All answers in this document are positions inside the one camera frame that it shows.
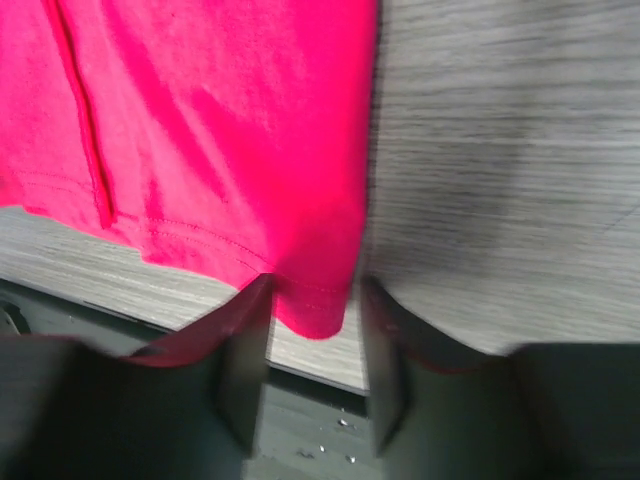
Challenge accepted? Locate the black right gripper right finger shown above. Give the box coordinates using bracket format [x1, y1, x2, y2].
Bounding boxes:
[360, 277, 639, 479]

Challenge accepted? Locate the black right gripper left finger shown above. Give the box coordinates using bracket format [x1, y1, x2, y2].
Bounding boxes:
[1, 274, 273, 479]

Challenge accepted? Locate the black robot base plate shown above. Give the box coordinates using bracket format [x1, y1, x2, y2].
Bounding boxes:
[1, 281, 379, 479]

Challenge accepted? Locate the red pink t shirt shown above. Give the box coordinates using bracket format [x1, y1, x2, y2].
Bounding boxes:
[1, 1, 378, 339]

